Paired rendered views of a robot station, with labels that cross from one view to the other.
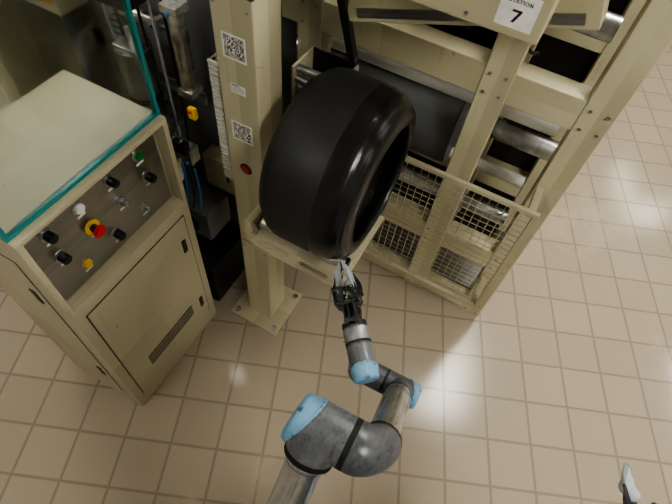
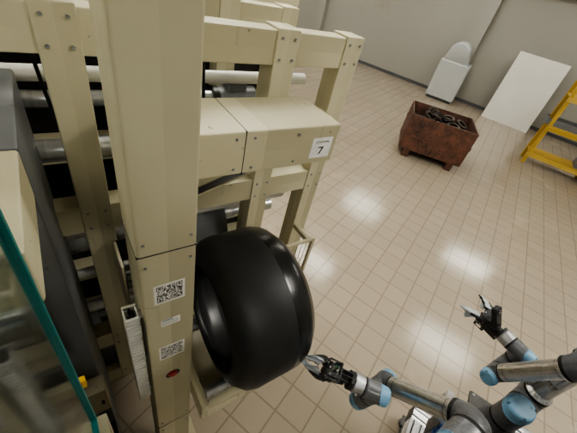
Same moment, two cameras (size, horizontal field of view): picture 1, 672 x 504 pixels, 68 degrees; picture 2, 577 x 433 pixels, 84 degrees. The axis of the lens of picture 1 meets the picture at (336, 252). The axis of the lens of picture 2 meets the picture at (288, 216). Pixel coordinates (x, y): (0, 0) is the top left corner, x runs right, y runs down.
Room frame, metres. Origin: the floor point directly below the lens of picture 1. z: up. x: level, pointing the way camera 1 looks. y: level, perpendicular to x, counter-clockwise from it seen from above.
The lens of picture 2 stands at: (0.71, 0.64, 2.20)
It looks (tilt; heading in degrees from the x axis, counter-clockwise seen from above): 39 degrees down; 296
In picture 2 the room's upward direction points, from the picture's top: 15 degrees clockwise
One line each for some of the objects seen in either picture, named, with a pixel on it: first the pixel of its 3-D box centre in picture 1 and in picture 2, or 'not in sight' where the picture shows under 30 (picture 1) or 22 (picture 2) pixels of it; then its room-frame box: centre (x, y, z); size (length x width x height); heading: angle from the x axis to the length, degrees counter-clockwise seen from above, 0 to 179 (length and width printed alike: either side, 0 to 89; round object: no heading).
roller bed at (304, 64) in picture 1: (323, 99); (147, 271); (1.54, 0.13, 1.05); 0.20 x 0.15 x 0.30; 68
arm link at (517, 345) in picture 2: not in sight; (520, 352); (0.05, -0.73, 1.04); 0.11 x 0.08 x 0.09; 155
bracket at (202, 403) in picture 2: (280, 193); (186, 362); (1.17, 0.23, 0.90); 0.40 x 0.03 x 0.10; 158
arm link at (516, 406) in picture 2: not in sight; (513, 411); (-0.03, -0.55, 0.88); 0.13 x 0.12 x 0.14; 65
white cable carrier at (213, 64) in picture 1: (227, 123); (139, 356); (1.18, 0.40, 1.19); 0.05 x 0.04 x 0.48; 158
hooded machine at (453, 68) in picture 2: not in sight; (452, 71); (2.09, -9.49, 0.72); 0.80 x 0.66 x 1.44; 1
